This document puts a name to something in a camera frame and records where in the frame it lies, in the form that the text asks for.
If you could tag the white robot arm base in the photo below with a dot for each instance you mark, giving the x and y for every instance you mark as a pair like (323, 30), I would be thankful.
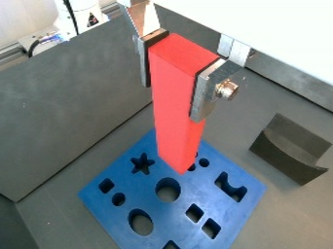
(78, 16)

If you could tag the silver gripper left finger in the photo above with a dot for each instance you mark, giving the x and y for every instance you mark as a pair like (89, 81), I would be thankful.
(148, 32)

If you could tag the dark grey foam panel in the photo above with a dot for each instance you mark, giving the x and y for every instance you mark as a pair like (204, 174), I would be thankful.
(63, 100)

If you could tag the red rectangular block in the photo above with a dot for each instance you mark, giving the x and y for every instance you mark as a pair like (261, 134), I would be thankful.
(177, 60)

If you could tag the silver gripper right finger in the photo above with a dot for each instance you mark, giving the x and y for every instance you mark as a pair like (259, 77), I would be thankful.
(213, 82)

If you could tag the dark grey curved foam block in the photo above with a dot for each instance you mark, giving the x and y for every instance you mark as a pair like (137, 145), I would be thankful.
(292, 149)

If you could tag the grey aluminium rail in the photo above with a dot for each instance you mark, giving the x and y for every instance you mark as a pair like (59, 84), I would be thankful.
(27, 30)

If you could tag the blue shape sorter board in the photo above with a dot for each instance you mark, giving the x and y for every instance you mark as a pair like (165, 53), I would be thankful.
(156, 209)

